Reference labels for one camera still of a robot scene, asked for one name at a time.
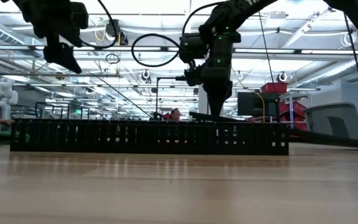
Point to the white robot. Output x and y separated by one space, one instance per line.
3 99

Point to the black aluminium table frame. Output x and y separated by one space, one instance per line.
337 140

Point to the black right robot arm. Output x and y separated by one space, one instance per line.
235 12

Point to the black monitor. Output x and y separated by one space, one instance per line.
250 104

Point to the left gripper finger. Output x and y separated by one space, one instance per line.
54 56
70 57

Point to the white pillar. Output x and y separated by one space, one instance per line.
201 102

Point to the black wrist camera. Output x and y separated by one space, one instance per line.
193 46
79 15

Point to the black zip tie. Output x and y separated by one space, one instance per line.
120 95

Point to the person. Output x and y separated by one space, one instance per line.
175 114

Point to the grey mesh office chair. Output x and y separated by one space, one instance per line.
350 124

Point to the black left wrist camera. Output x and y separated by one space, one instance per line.
79 15

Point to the red storage bin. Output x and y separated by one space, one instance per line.
273 88

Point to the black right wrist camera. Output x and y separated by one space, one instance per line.
193 46

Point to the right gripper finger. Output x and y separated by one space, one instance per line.
224 93
212 96

